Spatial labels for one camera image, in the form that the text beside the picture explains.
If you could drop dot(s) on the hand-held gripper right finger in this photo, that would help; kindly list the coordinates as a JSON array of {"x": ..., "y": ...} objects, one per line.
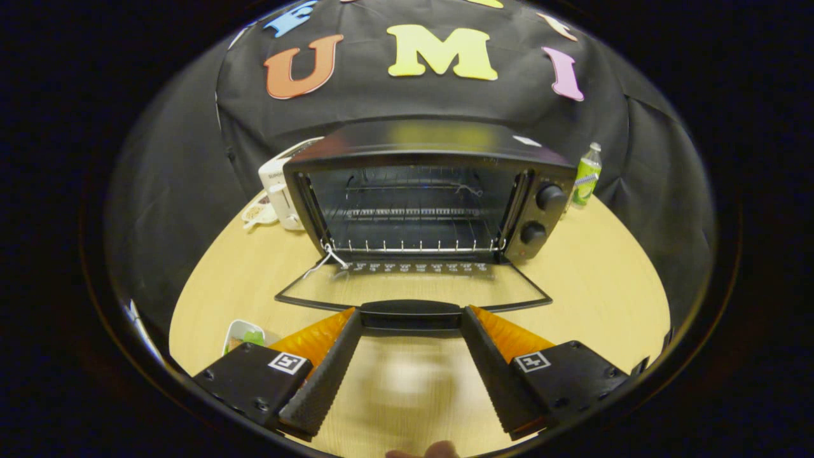
[{"x": 493, "y": 375}]

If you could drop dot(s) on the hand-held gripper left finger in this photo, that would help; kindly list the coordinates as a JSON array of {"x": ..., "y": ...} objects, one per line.
[{"x": 331, "y": 375}]

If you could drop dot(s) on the black toaster oven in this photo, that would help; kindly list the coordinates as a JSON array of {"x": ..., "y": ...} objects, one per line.
[{"x": 420, "y": 143}]

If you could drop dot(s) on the white food tray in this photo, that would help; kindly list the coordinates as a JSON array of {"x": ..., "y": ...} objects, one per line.
[{"x": 236, "y": 331}]

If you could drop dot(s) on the white plate with snacks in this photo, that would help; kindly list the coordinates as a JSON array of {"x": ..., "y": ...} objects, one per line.
[{"x": 257, "y": 215}]

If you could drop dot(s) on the white kitchen appliance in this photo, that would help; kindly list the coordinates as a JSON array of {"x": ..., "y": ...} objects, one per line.
[{"x": 276, "y": 184}]

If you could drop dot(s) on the green label plastic bottle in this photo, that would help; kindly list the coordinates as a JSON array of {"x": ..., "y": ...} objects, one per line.
[{"x": 586, "y": 175}]

